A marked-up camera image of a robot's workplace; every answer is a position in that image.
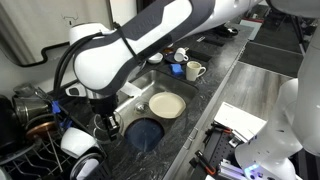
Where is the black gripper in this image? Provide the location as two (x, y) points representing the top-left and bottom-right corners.
(87, 93), (121, 141)

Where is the round clear glass cup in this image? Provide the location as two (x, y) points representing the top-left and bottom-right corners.
(88, 111), (125, 145)

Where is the white ceramic cup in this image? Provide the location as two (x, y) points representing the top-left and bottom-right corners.
(60, 127), (98, 160)

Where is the steel sink drain strainer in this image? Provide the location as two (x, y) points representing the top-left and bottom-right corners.
(134, 102), (150, 114)

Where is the stainless steel sink basin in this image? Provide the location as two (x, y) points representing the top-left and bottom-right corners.
(113, 68), (200, 154)

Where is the dark blue glazed plate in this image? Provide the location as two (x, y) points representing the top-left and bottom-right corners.
(124, 117), (165, 153)

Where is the white round plate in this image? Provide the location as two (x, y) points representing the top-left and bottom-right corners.
(69, 153), (105, 180)

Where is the cream round plate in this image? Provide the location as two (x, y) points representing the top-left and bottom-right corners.
(148, 91), (187, 120)

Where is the copper-bottom pan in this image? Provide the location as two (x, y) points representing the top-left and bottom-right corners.
(25, 120), (59, 143)

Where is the stainless steel vessel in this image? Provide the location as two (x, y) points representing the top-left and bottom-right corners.
(12, 84), (51, 126)

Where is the small white bowl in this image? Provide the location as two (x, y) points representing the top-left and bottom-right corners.
(147, 52), (164, 65)

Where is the black dish rack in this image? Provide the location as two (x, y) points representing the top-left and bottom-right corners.
(0, 109), (111, 180)

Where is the blue sponge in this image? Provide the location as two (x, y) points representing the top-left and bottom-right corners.
(169, 63), (185, 76)

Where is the navy plate under mug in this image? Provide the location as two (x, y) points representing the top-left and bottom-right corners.
(164, 51), (191, 65)

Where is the black coffee maker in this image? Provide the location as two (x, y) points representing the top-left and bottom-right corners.
(0, 94), (21, 158)

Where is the white printed mug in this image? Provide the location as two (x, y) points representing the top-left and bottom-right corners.
(173, 47), (190, 63)

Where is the cream ceramic mug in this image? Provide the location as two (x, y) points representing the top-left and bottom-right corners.
(185, 60), (207, 82)

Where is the black orange-tipped clamp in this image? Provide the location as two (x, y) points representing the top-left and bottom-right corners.
(194, 149), (218, 177)
(203, 121), (234, 138)

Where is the black tool stand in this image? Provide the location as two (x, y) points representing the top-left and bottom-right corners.
(189, 124), (241, 180)

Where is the silver aluminium extrusion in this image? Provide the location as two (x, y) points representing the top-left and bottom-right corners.
(218, 159), (249, 180)

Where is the white paper booklet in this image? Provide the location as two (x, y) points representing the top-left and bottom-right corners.
(214, 101), (268, 143)

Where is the black countertop device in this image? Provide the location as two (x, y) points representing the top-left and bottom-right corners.
(213, 25), (240, 38)

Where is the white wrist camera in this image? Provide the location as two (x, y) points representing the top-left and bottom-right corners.
(64, 82), (90, 98)

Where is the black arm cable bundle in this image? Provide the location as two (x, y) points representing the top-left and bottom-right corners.
(53, 31), (104, 101)

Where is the silver cabinet handle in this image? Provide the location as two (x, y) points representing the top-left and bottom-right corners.
(188, 128), (198, 140)
(182, 137), (194, 150)

